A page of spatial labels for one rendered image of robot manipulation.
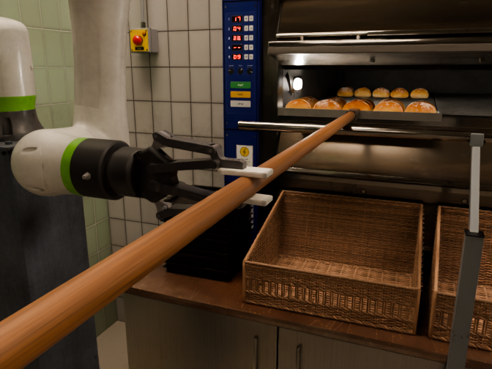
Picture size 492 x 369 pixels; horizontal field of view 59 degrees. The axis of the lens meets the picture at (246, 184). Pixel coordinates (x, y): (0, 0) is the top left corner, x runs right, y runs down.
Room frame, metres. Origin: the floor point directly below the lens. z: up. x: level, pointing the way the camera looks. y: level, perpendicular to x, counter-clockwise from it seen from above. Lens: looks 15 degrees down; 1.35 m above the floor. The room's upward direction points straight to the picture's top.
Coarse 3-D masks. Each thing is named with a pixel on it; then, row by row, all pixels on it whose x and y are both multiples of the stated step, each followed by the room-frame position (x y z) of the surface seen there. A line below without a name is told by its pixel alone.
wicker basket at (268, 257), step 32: (288, 192) 1.75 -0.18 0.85; (288, 224) 1.72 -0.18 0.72; (320, 224) 1.67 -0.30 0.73; (352, 224) 1.64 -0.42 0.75; (384, 224) 1.60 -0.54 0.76; (416, 224) 1.56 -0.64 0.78; (256, 256) 1.44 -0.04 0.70; (288, 256) 1.68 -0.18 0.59; (320, 256) 1.64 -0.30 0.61; (352, 256) 1.60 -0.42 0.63; (384, 256) 1.56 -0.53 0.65; (416, 256) 1.41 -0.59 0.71; (256, 288) 1.32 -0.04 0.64; (288, 288) 1.28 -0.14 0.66; (320, 288) 1.24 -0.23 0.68; (352, 288) 1.41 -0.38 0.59; (384, 288) 1.17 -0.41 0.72; (416, 288) 1.14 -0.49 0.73; (352, 320) 1.21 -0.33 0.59; (384, 320) 1.17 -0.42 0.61; (416, 320) 1.14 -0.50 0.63
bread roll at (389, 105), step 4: (380, 104) 1.51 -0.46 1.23; (384, 104) 1.50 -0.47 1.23; (388, 104) 1.49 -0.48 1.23; (392, 104) 1.49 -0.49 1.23; (396, 104) 1.49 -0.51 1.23; (376, 108) 1.51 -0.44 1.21; (380, 108) 1.50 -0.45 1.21; (384, 108) 1.49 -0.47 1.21; (388, 108) 1.48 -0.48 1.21; (392, 108) 1.48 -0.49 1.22; (396, 108) 1.48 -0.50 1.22; (400, 108) 1.49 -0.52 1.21
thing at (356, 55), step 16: (272, 48) 1.67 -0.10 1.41; (288, 48) 1.65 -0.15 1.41; (304, 48) 1.63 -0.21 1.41; (320, 48) 1.61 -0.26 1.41; (336, 48) 1.58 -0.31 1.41; (352, 48) 1.56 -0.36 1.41; (368, 48) 1.54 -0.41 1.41; (384, 48) 1.53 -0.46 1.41; (400, 48) 1.51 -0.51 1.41; (416, 48) 1.49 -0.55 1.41; (432, 48) 1.47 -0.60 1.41; (448, 48) 1.45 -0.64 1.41; (464, 48) 1.44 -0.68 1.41; (480, 48) 1.42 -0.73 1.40; (288, 64) 1.84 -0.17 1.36; (304, 64) 1.82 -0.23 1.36; (320, 64) 1.79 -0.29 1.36; (336, 64) 1.77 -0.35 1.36; (352, 64) 1.75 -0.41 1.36
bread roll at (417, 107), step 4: (412, 104) 1.48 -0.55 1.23; (416, 104) 1.47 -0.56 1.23; (420, 104) 1.46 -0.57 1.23; (424, 104) 1.46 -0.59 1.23; (428, 104) 1.46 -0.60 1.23; (408, 108) 1.48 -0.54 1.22; (412, 108) 1.47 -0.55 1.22; (416, 108) 1.46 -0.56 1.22; (420, 108) 1.45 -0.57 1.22; (424, 108) 1.45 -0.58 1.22; (428, 108) 1.45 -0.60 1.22; (432, 108) 1.45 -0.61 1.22; (424, 112) 1.44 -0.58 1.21; (428, 112) 1.44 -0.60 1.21; (432, 112) 1.44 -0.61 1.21
